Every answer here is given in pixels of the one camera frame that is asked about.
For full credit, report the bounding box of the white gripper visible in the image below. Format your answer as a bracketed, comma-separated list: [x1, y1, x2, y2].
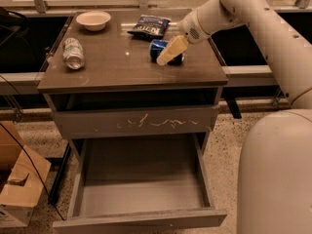
[156, 9, 211, 66]

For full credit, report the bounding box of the blue pepsi can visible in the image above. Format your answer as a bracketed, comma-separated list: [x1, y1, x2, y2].
[149, 39, 184, 65]

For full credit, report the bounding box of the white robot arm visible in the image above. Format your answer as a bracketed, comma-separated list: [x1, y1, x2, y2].
[157, 0, 312, 234]

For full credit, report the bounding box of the grey drawer cabinet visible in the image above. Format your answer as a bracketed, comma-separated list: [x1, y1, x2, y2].
[37, 9, 229, 234]

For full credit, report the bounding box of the closed grey top drawer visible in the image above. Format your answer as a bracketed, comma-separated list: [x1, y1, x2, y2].
[54, 106, 218, 139]

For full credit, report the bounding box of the white green soda can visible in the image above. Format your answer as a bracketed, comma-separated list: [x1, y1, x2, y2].
[62, 37, 85, 70]

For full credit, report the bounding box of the open grey middle drawer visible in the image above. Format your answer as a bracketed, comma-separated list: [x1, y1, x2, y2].
[53, 134, 226, 234]

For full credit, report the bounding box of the dark blue chip bag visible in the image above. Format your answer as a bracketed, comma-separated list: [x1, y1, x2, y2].
[129, 15, 171, 39]

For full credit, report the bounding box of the white paper bowl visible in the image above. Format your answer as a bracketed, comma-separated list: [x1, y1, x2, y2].
[76, 11, 111, 31]

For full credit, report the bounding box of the brown cardboard box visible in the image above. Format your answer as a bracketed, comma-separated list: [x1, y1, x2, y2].
[0, 121, 51, 229]

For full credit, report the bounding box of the black cable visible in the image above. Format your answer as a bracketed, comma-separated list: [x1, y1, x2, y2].
[0, 74, 66, 221]

